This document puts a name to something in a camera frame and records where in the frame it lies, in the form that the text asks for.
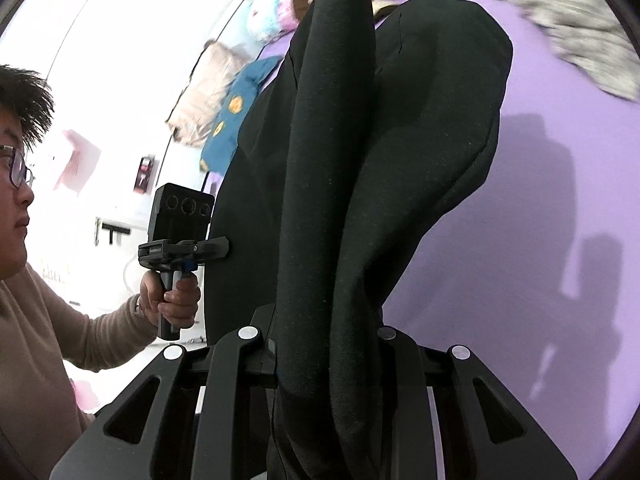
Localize pink cloth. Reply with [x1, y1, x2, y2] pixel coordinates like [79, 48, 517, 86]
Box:
[71, 377, 110, 425]

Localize person's head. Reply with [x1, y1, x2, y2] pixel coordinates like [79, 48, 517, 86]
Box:
[0, 64, 56, 282]

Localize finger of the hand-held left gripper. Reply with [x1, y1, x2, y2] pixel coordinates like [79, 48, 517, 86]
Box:
[172, 236, 232, 268]

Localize person's left hand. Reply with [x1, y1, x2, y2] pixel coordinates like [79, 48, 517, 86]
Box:
[139, 272, 202, 331]

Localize person's left forearm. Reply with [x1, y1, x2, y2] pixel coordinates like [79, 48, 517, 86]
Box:
[59, 292, 147, 374]

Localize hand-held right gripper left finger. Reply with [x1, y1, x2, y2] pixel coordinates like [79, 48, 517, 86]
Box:
[50, 304, 280, 480]

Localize person's glasses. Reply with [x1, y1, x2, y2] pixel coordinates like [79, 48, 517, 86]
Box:
[0, 144, 37, 191]

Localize person's beige sweater torso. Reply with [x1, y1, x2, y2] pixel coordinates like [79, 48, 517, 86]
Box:
[0, 260, 106, 480]

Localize blue pillow with yellow faces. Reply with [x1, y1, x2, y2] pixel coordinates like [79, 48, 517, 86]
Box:
[199, 56, 285, 175]

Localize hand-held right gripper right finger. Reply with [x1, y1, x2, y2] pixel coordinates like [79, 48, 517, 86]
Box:
[378, 326, 577, 480]

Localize red and black wall item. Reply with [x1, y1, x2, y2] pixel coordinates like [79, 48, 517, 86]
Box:
[134, 155, 157, 194]

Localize black garment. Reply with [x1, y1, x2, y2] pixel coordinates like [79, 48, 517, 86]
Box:
[204, 0, 516, 480]

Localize grey knit garment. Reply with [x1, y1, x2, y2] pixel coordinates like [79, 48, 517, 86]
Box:
[481, 0, 638, 102]

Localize purple bed sheet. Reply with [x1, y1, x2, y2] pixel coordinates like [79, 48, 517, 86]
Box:
[202, 0, 640, 480]

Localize beige pillow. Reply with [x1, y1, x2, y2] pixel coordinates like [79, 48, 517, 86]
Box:
[166, 41, 252, 147]

